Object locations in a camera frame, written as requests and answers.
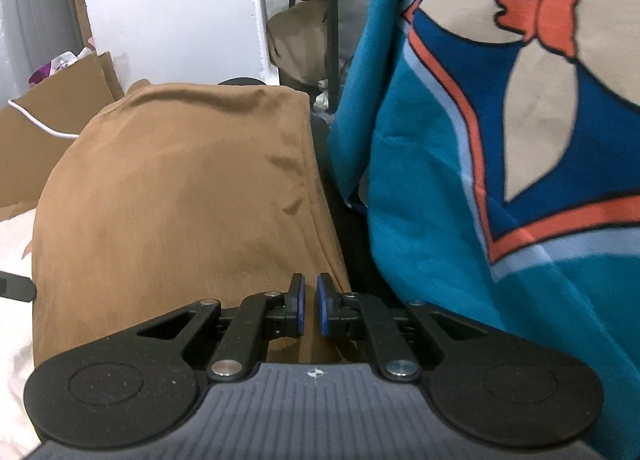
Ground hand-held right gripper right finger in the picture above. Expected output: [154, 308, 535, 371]
[316, 272, 493, 382]

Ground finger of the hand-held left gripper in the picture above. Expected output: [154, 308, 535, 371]
[0, 271, 37, 303]

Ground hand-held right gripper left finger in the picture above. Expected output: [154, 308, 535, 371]
[135, 272, 307, 382]

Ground brown printed t-shirt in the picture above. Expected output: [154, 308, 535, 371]
[31, 80, 353, 376]

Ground black folded clothes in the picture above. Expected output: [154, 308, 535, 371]
[217, 77, 401, 308]

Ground cream bear printed bedsheet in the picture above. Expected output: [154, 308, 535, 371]
[0, 210, 43, 460]

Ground flattened cardboard sheet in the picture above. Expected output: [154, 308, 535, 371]
[0, 52, 126, 221]

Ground purple white detergent pouch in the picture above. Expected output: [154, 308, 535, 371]
[27, 37, 96, 86]

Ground teal patterned blanket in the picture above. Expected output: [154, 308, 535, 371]
[326, 0, 640, 451]

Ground beige cloth bundle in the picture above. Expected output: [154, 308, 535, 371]
[266, 0, 373, 85]

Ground grey appliance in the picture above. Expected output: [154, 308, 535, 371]
[0, 0, 83, 110]

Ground black chair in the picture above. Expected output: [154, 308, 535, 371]
[287, 0, 381, 110]

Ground white cable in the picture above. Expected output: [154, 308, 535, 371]
[7, 97, 81, 141]

